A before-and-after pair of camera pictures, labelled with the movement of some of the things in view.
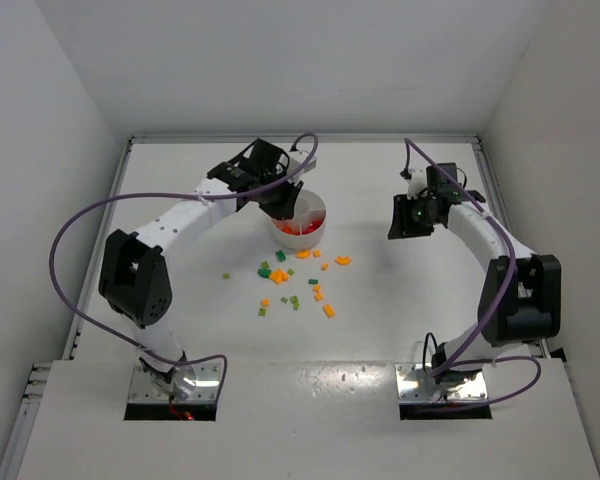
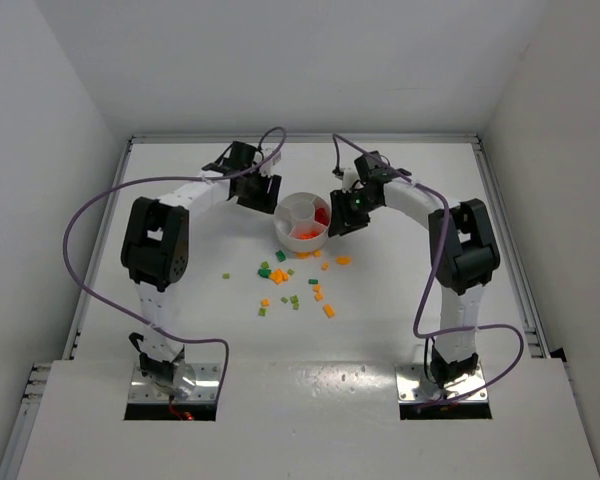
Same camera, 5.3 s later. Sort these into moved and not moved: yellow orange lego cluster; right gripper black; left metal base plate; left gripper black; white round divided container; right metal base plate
Moved: right gripper black; left gripper black
Not moved: right metal base plate; yellow orange lego cluster; white round divided container; left metal base plate
